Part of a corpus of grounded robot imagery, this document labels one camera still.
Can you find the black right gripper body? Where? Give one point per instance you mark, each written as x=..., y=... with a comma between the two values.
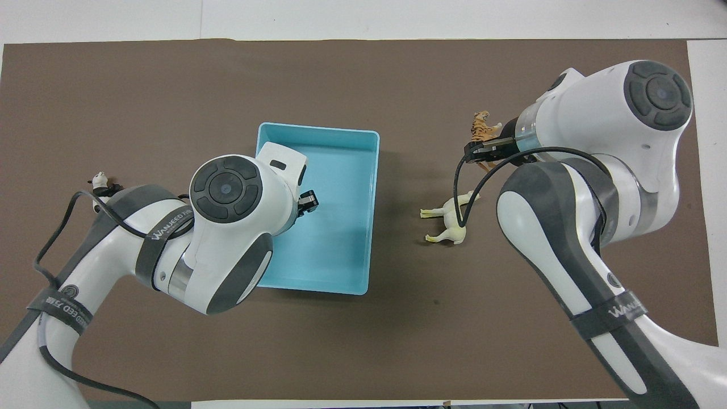
x=514, y=142

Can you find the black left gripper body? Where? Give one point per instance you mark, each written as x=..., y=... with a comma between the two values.
x=300, y=203

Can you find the orange striped tiger toy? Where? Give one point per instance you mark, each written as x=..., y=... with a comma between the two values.
x=481, y=128

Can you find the black white panda toy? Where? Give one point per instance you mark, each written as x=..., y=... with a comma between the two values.
x=100, y=182

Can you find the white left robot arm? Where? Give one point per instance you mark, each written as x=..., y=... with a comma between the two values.
x=227, y=227

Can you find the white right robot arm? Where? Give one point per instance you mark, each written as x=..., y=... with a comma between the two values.
x=602, y=170

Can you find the light blue plastic storage box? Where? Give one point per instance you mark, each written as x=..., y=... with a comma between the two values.
x=341, y=216

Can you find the brown table mat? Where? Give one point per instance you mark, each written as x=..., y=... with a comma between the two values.
x=397, y=85

